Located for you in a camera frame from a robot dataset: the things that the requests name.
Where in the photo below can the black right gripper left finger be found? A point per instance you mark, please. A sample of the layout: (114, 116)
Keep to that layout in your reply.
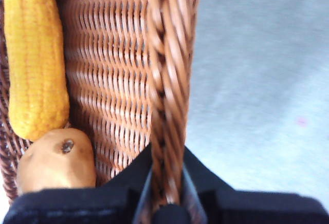
(77, 206)

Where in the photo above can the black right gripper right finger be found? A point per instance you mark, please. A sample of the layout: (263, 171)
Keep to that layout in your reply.
(257, 208)

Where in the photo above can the brown potato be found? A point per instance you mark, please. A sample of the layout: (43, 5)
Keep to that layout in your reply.
(51, 167)

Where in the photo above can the brown wicker basket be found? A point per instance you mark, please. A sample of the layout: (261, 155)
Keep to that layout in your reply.
(113, 67)

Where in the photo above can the yellow corn cob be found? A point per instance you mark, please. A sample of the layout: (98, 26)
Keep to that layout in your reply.
(33, 62)

